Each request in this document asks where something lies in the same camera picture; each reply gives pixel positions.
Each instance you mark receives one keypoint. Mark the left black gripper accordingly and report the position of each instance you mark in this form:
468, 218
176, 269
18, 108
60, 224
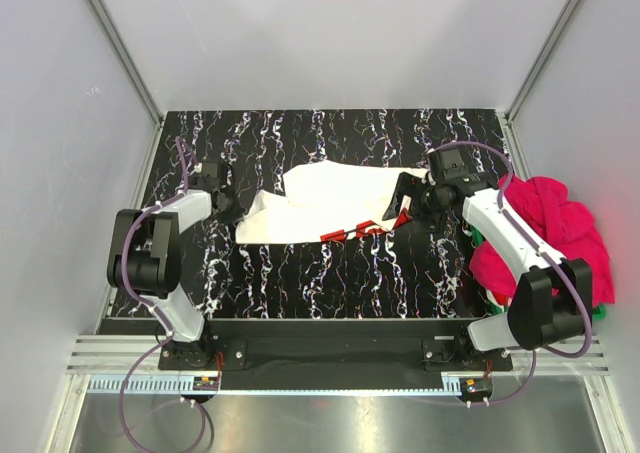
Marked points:
236, 214

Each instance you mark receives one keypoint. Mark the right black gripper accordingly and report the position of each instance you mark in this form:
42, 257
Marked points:
407, 185

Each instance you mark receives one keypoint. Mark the white Coca-Cola t-shirt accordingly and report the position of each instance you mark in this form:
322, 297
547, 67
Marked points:
323, 202

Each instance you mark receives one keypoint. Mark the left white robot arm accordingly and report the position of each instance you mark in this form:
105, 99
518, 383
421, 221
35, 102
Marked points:
145, 256

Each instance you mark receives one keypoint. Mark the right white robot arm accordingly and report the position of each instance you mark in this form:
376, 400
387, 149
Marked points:
553, 297

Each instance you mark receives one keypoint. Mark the magenta t-shirt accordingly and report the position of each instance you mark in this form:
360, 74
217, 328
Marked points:
567, 225

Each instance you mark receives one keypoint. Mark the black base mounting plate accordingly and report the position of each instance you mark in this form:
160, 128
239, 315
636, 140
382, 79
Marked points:
286, 356

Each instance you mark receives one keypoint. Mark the left small circuit board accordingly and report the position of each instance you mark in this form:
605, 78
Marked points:
206, 383

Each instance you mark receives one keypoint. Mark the small circuit board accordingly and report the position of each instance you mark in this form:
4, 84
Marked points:
476, 385
206, 383

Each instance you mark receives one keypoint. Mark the right small circuit board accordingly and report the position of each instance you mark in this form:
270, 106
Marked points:
476, 385

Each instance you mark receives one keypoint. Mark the green plastic basket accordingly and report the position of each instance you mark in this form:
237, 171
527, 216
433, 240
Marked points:
602, 310

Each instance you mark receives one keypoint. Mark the aluminium rail frame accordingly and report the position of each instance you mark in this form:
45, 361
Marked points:
130, 363

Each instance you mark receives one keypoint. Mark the left corner aluminium post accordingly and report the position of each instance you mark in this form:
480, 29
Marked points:
108, 26

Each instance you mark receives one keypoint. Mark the corner aluminium post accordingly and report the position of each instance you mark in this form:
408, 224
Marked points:
108, 26
551, 43

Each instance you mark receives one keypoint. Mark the right corner aluminium post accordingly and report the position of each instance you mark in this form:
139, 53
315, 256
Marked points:
551, 43

